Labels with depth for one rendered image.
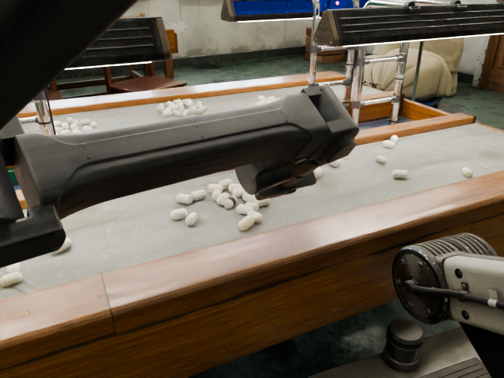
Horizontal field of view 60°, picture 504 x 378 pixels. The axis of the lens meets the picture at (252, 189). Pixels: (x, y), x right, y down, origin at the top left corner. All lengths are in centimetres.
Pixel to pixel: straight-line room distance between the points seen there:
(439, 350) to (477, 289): 39
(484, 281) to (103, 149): 51
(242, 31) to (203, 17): 64
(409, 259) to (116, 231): 53
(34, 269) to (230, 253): 33
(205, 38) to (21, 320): 596
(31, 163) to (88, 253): 48
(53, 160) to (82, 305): 35
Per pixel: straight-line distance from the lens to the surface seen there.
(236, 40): 669
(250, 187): 57
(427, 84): 383
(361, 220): 85
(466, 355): 106
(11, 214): 35
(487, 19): 132
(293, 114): 49
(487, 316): 69
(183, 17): 631
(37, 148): 37
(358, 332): 173
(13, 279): 79
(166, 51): 83
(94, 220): 93
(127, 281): 70
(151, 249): 81
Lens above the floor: 119
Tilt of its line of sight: 27 degrees down
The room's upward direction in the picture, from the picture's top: straight up
